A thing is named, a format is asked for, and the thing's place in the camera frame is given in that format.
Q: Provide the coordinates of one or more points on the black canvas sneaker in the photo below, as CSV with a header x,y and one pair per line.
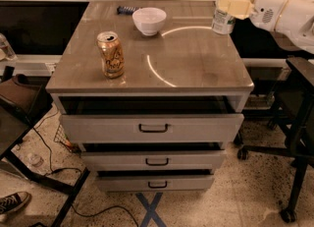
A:
x,y
13,202

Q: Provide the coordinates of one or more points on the grey drawer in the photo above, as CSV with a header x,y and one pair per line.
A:
x,y
151,128
154,183
153,160

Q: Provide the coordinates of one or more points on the wire mesh basket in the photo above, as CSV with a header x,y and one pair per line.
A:
x,y
61,138

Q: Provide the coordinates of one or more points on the grey drawer cabinet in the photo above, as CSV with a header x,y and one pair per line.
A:
x,y
185,69

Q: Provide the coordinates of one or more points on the top grey drawer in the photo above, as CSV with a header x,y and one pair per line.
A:
x,y
151,128

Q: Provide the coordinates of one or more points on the brown bag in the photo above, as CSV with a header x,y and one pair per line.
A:
x,y
27,102

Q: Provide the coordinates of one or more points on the orange gold soda can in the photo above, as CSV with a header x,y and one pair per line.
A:
x,y
111,52

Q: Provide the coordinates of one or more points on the green white 7up can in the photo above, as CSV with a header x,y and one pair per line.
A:
x,y
222,23

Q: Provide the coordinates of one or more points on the middle grey drawer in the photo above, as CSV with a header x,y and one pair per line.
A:
x,y
153,160

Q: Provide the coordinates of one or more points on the white ceramic bowl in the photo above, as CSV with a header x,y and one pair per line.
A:
x,y
149,20

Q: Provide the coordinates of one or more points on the black office chair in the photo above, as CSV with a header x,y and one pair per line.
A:
x,y
293,111

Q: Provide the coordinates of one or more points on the clear plastic bottle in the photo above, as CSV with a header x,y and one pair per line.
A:
x,y
35,160

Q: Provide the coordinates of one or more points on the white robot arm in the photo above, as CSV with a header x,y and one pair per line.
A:
x,y
292,18

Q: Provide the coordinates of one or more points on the black side desk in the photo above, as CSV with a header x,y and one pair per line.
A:
x,y
12,131

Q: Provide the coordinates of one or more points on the blue snack wrapper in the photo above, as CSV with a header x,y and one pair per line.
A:
x,y
124,10

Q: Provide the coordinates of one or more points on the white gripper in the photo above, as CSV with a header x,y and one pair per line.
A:
x,y
266,11

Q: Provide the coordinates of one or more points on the bottom grey drawer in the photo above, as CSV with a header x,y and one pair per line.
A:
x,y
154,183

